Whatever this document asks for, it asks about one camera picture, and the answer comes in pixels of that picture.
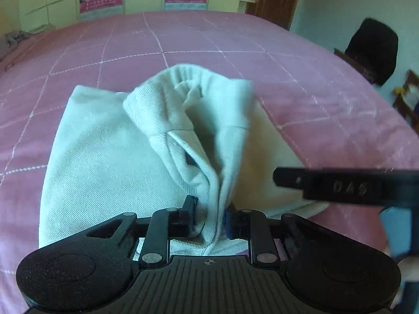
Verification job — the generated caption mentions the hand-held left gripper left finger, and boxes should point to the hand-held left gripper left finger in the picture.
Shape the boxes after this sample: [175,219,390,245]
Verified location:
[85,195,200,269]

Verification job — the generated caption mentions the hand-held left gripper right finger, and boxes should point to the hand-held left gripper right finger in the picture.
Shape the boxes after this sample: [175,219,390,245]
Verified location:
[224,202,315,266]

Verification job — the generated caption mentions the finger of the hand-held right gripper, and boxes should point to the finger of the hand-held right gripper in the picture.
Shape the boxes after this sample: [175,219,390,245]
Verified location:
[273,166,419,209]

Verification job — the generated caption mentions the white pants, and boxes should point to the white pants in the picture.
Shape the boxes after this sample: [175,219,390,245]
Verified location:
[38,64,330,257]

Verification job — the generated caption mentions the bed with pink checked sheet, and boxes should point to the bed with pink checked sheet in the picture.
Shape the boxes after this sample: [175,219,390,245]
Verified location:
[0,10,419,314]

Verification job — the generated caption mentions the brown wooden chair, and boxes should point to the brown wooden chair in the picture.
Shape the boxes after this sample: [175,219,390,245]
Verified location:
[392,69,419,125]

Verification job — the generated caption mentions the chair draped with black cloth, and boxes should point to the chair draped with black cloth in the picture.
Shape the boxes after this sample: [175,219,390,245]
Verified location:
[333,18,399,86]

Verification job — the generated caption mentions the grey purple crumpled cloth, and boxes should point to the grey purple crumpled cloth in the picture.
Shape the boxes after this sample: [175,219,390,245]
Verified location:
[0,30,32,62]

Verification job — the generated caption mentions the cream glossy wardrobe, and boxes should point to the cream glossy wardrobe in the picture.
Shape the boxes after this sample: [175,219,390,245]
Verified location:
[0,0,250,35]

